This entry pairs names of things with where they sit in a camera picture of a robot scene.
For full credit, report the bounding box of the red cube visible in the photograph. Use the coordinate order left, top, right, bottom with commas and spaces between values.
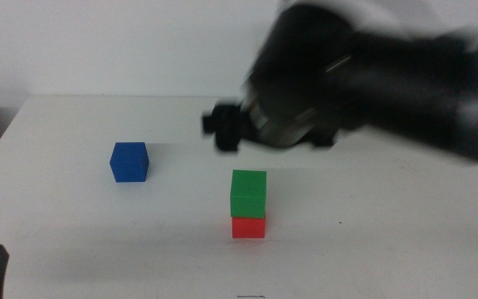
232, 213, 266, 240

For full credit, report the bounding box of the green cube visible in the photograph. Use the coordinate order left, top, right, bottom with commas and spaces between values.
229, 169, 267, 220

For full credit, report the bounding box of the blue cube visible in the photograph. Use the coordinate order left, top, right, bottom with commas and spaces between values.
109, 141, 150, 184

